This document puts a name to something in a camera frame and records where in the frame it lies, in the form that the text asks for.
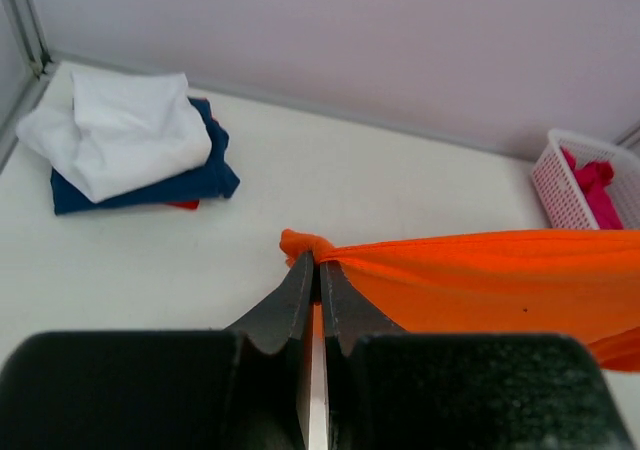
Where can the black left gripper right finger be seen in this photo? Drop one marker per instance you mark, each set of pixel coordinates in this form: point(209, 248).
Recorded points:
point(347, 314)

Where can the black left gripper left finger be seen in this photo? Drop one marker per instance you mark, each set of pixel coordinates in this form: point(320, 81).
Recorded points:
point(282, 314)

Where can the orange t-shirt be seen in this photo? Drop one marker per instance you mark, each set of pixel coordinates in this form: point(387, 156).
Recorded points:
point(582, 283)

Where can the red folded t-shirt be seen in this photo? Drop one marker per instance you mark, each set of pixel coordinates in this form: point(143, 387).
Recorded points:
point(194, 204)

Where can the blue folded t-shirt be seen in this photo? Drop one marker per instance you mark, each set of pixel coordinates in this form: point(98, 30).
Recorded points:
point(215, 179)

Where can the white plastic basket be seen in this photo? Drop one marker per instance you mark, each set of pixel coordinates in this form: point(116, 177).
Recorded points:
point(559, 193)

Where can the white folded t-shirt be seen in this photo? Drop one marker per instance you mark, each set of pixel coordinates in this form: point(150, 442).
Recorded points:
point(122, 133)

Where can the magenta t-shirt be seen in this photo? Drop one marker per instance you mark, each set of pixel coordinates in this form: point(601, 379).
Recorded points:
point(593, 178)

